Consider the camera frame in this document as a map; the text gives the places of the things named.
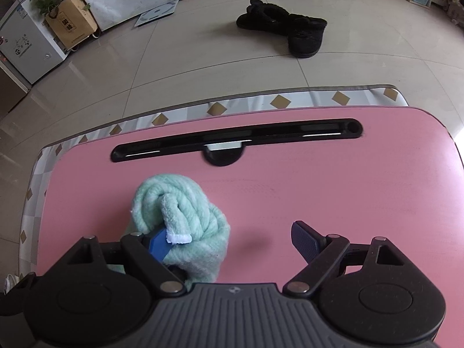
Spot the white bathroom scale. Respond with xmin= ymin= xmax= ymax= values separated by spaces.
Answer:
xmin=134 ymin=0 xmax=180 ymax=28

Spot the black fuzzy slipper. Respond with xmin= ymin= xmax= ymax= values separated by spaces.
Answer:
xmin=288 ymin=16 xmax=329 ymax=59
xmin=236 ymin=0 xmax=291 ymax=37

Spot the stainless steel refrigerator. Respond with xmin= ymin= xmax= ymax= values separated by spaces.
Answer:
xmin=0 ymin=58 xmax=31 ymax=117

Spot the white chest freezer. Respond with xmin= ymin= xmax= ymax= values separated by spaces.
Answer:
xmin=0 ymin=0 xmax=69 ymax=85

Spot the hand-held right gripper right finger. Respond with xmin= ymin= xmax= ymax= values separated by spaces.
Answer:
xmin=283 ymin=220 xmax=417 ymax=294

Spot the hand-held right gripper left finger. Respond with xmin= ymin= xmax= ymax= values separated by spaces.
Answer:
xmin=63 ymin=228 xmax=185 ymax=294

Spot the mint green fluffy towel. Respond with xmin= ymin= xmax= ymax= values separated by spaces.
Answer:
xmin=105 ymin=174 xmax=231 ymax=283

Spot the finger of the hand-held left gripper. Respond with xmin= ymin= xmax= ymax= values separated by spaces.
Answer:
xmin=167 ymin=265 xmax=187 ymax=282
xmin=0 ymin=273 xmax=39 ymax=307

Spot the pink lap desk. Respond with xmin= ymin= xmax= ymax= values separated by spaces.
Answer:
xmin=43 ymin=106 xmax=464 ymax=348

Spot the brown cardboard box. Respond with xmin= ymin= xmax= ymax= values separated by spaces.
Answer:
xmin=44 ymin=0 xmax=99 ymax=48

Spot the diamond patterned tablecloth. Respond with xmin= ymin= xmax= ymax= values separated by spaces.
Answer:
xmin=20 ymin=84 xmax=408 ymax=283

